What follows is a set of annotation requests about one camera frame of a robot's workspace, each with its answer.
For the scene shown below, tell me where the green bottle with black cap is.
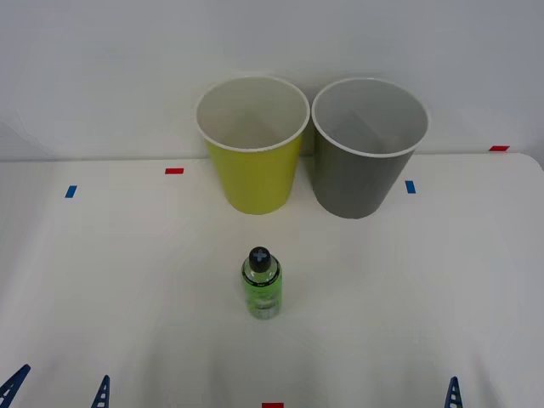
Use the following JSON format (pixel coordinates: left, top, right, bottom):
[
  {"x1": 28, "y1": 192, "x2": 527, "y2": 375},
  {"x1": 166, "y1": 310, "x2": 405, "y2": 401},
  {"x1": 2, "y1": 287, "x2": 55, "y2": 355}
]
[{"x1": 241, "y1": 246, "x2": 283, "y2": 321}]

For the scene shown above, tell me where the yellow-green plastic bin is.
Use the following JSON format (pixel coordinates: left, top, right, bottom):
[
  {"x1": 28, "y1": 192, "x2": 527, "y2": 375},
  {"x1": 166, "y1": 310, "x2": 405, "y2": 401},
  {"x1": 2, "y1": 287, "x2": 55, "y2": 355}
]
[{"x1": 195, "y1": 75, "x2": 311, "y2": 216}]

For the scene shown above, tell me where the grey plastic bin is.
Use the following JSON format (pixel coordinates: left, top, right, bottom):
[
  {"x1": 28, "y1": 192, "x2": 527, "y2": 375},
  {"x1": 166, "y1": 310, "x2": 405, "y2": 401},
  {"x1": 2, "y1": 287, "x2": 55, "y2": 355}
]
[{"x1": 311, "y1": 76, "x2": 430, "y2": 220}]

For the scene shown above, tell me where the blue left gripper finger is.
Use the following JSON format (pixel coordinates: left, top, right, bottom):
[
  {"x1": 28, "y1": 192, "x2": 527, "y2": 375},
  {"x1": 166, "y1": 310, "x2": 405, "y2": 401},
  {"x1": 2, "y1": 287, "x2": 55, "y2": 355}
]
[
  {"x1": 0, "y1": 364, "x2": 31, "y2": 408},
  {"x1": 89, "y1": 374, "x2": 111, "y2": 408}
]

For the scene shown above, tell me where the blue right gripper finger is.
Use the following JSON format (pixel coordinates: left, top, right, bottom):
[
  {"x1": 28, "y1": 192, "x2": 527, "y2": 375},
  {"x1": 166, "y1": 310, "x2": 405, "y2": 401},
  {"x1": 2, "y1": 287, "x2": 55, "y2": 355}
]
[{"x1": 444, "y1": 376, "x2": 464, "y2": 408}]

